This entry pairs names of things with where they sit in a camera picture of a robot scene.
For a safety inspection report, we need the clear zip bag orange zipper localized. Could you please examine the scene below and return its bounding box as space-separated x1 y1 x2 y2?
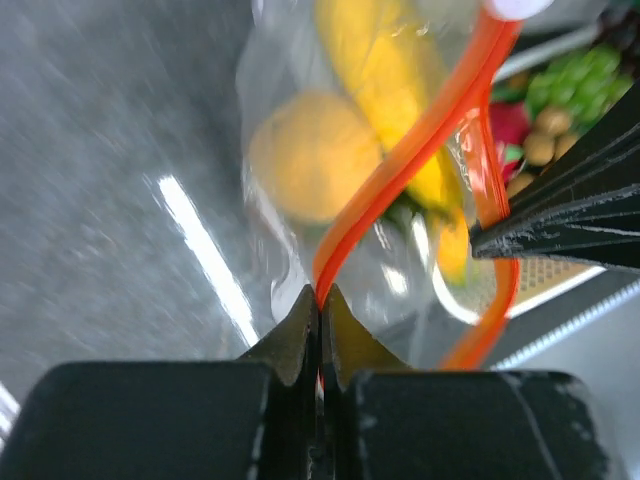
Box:
236 1 546 370

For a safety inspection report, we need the brown longan bunch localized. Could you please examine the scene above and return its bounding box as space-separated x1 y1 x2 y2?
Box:
506 106 579 198

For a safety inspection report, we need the orange toy pineapple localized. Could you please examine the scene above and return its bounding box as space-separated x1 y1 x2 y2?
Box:
296 193 425 245

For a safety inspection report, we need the green yellow mango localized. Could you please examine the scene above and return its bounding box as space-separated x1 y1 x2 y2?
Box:
431 208 470 285

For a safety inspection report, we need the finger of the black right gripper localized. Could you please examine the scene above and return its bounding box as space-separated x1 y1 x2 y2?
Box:
471 187 639 273
510 84 639 220

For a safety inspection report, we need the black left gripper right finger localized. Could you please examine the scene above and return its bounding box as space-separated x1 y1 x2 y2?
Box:
321 289 625 479

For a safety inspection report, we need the orange fruit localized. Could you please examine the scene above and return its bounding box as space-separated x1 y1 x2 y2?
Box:
248 90 383 224

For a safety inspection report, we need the green grape bunch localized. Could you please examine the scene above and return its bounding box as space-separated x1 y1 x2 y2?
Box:
525 44 634 128

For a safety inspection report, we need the pink dragon fruit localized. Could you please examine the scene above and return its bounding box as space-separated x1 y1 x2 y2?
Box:
489 101 532 183

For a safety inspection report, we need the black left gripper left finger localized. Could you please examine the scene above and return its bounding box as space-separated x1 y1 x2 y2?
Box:
1 288 319 479

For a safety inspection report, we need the white plastic fruit basket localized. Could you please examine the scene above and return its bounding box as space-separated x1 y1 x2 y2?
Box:
432 258 605 325

